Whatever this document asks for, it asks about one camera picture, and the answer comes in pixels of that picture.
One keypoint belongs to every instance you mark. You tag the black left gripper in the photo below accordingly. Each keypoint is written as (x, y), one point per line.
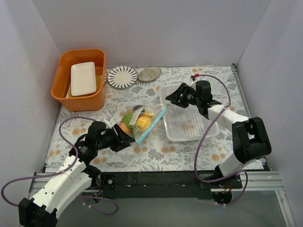
(119, 138)

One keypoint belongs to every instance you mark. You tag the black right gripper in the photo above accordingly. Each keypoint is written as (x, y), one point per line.
(184, 96)

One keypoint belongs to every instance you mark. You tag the peach toy fruit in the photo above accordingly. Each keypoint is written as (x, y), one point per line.
(125, 129)

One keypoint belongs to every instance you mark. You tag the green toy pepper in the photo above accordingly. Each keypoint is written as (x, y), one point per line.
(127, 118)

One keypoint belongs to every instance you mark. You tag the clear zip top bag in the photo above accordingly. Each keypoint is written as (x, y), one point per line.
(139, 135)

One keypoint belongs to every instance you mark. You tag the yellow toy lemon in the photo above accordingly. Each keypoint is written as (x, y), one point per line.
(143, 122)

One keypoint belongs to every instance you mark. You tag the yellow toy banana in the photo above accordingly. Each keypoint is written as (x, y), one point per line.
(150, 112)

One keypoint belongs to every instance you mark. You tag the dark purple toy mangosteen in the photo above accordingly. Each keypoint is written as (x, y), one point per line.
(137, 107)

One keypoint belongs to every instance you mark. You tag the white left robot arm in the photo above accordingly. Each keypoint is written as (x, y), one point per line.
(76, 174)

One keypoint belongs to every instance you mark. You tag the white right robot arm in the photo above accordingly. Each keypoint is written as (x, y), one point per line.
(249, 136)

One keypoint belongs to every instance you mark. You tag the white plastic perforated basket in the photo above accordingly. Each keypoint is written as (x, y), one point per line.
(182, 124)

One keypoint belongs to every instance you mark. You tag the speckled grey stone plate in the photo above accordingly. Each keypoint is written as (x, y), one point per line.
(149, 74)

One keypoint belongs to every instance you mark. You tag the black white striped plate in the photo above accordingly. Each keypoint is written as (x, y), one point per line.
(122, 77)

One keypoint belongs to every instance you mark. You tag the white rectangular dish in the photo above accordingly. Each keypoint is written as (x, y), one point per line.
(83, 79)

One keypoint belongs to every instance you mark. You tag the orange plastic tub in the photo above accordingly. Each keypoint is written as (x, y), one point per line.
(61, 89)

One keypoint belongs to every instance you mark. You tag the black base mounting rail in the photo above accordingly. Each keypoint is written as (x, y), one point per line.
(172, 184)

